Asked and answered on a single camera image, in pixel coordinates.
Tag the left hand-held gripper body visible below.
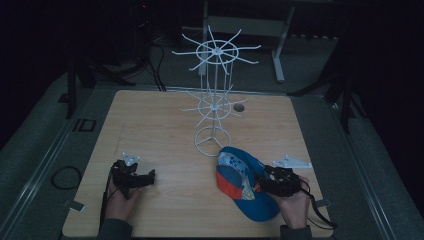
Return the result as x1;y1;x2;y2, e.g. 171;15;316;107
111;152;148;201

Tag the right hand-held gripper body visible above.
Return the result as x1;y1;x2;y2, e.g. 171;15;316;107
266;154;314;198

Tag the blue and orange cap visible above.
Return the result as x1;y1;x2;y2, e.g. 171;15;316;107
215;145;282;223

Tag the person's right hand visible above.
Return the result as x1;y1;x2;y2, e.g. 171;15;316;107
270;175;312;231

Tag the person's left hand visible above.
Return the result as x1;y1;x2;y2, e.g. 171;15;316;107
105;185;143;223

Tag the black metal stand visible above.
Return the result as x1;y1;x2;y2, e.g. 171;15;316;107
58;56;137;120
287;58;368;135

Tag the dark computer tower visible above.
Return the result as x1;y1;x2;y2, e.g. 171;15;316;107
132;0;158;63

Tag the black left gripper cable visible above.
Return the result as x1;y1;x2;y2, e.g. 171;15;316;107
99;165;122;232

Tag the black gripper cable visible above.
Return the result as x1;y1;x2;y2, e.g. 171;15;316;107
299;177;338;231
99;165;122;232

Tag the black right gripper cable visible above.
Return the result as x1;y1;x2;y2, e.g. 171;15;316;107
299;177;338;231

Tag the black rectangular frame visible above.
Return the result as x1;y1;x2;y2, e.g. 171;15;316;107
72;118;98;133

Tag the black cable loop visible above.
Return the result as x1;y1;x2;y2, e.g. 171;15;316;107
50;165;83;191

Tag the white wire hat rack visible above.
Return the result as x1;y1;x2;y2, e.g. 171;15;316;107
171;25;262;158

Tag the black cable bundle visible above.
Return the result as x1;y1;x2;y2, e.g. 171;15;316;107
99;19;168;93

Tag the white metal desk frame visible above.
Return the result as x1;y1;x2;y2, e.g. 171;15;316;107
198;0;334;84

